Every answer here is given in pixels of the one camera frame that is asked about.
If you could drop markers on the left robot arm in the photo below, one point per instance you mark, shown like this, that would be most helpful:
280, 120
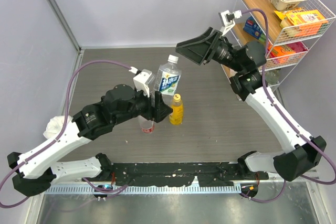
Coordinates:
41, 167

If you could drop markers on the red cap clear bottle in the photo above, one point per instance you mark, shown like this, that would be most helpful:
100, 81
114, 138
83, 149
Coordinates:
147, 126

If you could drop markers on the white wire shelf rack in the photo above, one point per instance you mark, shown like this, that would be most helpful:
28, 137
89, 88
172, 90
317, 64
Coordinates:
263, 13

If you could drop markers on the yellow juice bottle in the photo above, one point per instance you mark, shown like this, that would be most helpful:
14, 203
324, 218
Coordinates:
176, 117

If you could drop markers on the clear glass jar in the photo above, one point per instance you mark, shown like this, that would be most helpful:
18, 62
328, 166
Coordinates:
272, 78

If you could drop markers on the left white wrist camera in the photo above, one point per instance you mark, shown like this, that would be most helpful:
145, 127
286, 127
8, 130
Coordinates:
142, 80

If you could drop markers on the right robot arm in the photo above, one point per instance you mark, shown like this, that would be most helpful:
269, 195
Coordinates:
300, 150

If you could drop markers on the white blue bottle cap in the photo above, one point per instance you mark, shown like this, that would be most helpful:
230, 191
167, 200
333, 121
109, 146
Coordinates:
173, 59

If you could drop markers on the white slotted cable duct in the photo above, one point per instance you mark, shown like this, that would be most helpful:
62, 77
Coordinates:
82, 189

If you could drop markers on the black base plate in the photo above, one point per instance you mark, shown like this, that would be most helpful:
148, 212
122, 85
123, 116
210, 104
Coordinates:
208, 174

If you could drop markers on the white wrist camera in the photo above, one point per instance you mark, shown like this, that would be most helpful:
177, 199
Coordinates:
142, 80
228, 20

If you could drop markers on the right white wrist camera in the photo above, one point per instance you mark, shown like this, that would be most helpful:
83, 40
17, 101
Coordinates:
228, 20

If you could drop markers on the white crumpled cloth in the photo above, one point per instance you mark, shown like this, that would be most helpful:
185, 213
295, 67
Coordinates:
54, 126

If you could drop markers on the orange red snack pack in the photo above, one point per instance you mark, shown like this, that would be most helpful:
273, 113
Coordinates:
286, 53

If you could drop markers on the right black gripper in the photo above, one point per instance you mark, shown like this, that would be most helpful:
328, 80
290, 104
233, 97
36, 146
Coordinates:
196, 49

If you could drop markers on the clear Pocari water bottle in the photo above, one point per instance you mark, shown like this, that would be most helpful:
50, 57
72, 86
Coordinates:
167, 78

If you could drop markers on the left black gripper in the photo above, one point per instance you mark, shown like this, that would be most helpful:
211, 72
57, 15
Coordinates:
157, 113

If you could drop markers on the orange yellow snack box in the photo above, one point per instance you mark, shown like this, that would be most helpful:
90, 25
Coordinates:
300, 22

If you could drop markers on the blue snack box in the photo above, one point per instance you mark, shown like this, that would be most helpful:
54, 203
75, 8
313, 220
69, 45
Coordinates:
253, 29

